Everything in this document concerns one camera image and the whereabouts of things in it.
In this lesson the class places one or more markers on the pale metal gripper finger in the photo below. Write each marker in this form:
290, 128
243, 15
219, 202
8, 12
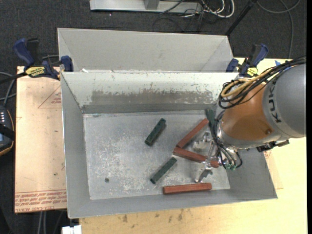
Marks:
201, 142
203, 170

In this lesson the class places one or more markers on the grey metal bin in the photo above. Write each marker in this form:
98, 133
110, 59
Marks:
126, 155

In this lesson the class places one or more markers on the brown cardboard board, red print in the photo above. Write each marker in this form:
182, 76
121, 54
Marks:
39, 135

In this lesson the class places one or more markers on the dark green flat block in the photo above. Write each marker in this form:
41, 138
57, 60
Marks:
210, 118
163, 170
155, 131

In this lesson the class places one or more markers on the red-brown flat block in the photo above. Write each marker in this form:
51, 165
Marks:
189, 155
187, 188
192, 136

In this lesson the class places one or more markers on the black cylinder on white bracket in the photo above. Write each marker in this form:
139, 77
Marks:
273, 145

